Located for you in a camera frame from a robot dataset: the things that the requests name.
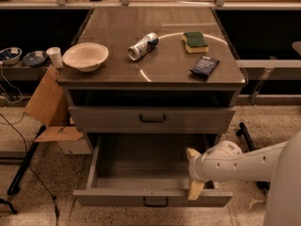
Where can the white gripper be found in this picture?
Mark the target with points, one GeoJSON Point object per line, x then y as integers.
{"type": "Point", "coordinates": [196, 168]}

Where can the grey drawer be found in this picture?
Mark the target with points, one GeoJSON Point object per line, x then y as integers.
{"type": "Point", "coordinates": [148, 170]}
{"type": "Point", "coordinates": [151, 120]}

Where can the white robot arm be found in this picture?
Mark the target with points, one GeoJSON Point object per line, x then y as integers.
{"type": "Point", "coordinates": [279, 165]}

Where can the grey drawer cabinet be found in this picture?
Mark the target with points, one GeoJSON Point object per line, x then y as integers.
{"type": "Point", "coordinates": [161, 78]}

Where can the grey top drawer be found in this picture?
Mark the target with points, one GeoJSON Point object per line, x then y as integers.
{"type": "Point", "coordinates": [151, 120]}

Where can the dark blue snack packet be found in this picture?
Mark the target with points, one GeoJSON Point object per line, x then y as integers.
{"type": "Point", "coordinates": [205, 66]}

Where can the green yellow sponge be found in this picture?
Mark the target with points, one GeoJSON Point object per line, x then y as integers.
{"type": "Point", "coordinates": [195, 42]}

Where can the silver blue soda can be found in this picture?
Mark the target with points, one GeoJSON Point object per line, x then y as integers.
{"type": "Point", "coordinates": [143, 47]}

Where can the brown cardboard box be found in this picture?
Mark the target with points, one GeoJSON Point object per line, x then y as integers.
{"type": "Point", "coordinates": [49, 106]}

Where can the black left stand leg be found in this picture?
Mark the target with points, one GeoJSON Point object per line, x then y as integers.
{"type": "Point", "coordinates": [14, 186]}

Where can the white paper cup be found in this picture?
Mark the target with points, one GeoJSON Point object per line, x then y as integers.
{"type": "Point", "coordinates": [54, 53]}

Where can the white blue bowl on shelf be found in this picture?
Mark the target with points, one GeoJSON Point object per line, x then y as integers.
{"type": "Point", "coordinates": [10, 56]}

